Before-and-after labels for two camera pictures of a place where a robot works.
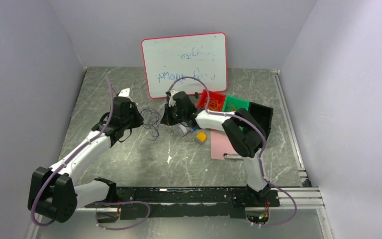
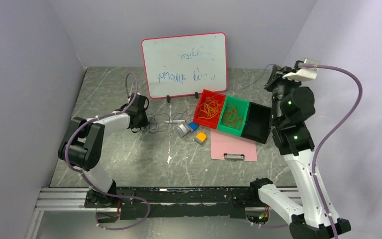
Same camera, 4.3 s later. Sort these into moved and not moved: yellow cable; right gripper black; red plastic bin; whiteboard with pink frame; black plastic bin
Moved: right gripper black
Not moved: yellow cable; black plastic bin; whiteboard with pink frame; red plastic bin
